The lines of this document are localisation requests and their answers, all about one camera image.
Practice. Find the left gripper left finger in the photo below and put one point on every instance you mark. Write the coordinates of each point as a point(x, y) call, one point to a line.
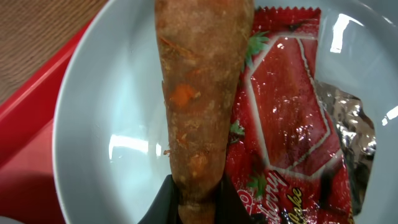
point(164, 208)

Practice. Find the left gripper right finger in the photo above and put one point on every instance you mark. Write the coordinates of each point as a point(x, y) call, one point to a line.
point(229, 207)

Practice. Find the light blue plate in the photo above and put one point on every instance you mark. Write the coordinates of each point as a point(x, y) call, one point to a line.
point(110, 128)

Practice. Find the red snack wrapper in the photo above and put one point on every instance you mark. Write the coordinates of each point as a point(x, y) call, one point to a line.
point(300, 150)

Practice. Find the carrot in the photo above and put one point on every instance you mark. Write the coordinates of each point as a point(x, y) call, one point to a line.
point(202, 44)

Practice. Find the red serving tray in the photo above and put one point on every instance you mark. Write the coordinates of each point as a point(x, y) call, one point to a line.
point(28, 190)

